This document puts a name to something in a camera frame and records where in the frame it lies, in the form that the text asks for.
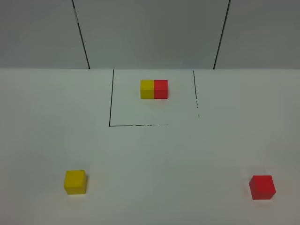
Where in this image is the yellow template block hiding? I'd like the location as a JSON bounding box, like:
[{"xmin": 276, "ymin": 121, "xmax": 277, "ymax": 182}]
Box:
[{"xmin": 140, "ymin": 80, "xmax": 154, "ymax": 99}]

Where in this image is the red template block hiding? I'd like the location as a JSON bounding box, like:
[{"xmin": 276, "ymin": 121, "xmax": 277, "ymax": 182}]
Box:
[{"xmin": 154, "ymin": 80, "xmax": 168, "ymax": 99}]

